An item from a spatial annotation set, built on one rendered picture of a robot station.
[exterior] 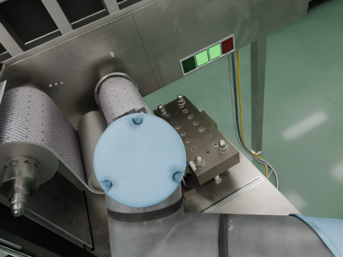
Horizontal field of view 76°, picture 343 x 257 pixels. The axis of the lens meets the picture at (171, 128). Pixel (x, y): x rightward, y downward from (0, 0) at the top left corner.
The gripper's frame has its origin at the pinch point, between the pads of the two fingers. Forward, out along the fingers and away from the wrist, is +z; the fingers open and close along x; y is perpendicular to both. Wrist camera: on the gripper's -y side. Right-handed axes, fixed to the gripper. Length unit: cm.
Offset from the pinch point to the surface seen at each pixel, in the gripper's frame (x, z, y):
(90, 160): 14.2, 9.1, 2.5
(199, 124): -22.1, 30.7, -5.4
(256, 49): -77, 60, 12
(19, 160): 23.3, -3.2, 9.5
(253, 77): -77, 74, -1
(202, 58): -36, 33, 17
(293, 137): -114, 120, -64
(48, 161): 20.1, 0.9, 6.9
